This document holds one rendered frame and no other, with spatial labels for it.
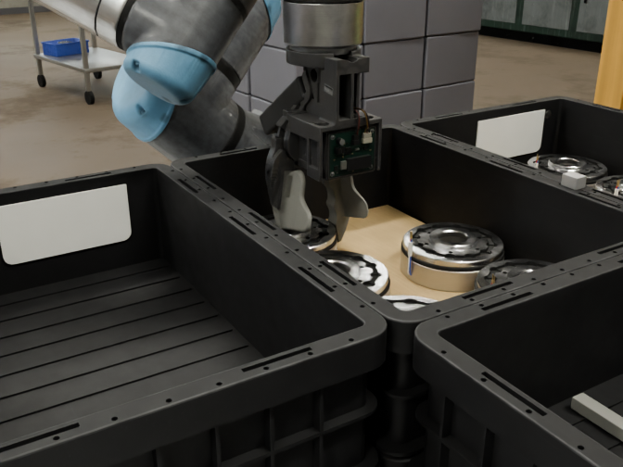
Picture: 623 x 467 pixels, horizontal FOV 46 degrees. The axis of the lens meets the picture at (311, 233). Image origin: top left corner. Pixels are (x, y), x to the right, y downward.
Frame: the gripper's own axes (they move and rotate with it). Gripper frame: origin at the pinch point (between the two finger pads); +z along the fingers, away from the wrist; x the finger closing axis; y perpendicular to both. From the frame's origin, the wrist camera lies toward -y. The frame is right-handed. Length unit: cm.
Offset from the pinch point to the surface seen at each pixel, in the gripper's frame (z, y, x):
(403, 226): 2.0, -0.2, 12.8
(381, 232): 2.0, -0.2, 9.6
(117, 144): 85, -335, 77
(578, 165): -1.7, 2.2, 39.5
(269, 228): -7.9, 13.1, -12.1
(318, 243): -1.2, 4.8, -2.1
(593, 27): 62, -402, 553
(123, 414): -7.9, 30.9, -30.1
